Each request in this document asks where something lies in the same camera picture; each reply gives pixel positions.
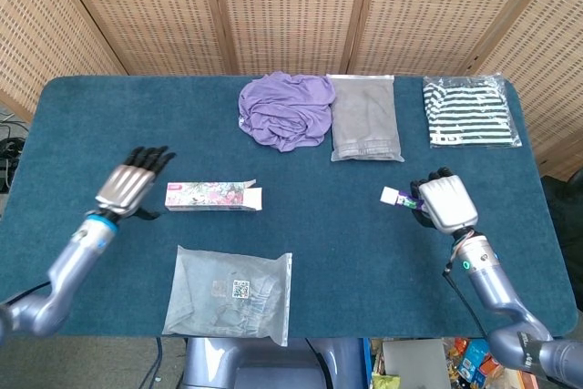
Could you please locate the yellow-green snack packet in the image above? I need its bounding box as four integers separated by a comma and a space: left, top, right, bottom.
371, 373, 402, 389

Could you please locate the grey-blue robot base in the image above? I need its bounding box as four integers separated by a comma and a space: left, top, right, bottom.
181, 337, 365, 389

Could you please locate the floral toothpaste box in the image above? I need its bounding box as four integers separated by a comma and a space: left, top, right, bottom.
164, 179, 264, 213

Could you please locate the light blue garment in bag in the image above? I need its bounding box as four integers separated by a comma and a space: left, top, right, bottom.
161, 245, 293, 347

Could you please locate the blue cookie snack package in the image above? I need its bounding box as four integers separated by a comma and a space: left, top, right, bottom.
456, 340, 496, 385

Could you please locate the orange snack packet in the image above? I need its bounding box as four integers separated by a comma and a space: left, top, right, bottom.
477, 354, 505, 377

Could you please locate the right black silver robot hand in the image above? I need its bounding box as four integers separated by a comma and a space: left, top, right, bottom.
408, 167, 479, 231

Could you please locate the grey garment in clear bag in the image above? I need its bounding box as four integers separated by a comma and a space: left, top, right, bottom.
325, 73, 405, 163

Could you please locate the crumpled purple cloth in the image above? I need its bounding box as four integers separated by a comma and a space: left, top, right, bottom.
237, 71, 337, 153

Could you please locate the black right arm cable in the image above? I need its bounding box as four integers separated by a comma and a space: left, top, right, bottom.
442, 265, 491, 340

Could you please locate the blue floor cable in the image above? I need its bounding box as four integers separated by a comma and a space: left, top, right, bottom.
138, 337, 164, 389

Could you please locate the black floor cables bundle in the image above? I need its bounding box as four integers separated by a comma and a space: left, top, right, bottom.
0, 110, 29, 194

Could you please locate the woven bamboo folding screen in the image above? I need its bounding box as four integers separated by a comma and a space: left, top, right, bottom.
0, 0, 583, 180

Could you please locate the striped garment in clear bag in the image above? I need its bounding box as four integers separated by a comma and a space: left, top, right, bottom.
422, 74, 524, 149

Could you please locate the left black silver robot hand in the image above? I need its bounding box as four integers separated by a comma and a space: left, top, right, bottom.
94, 146, 178, 221

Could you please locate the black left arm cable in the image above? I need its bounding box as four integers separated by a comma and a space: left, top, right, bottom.
0, 282, 52, 307

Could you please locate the purple toothpaste tube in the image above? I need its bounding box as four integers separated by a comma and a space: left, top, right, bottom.
380, 186, 427, 212

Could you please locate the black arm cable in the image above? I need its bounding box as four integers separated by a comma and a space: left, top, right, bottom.
0, 282, 52, 307
442, 265, 491, 340

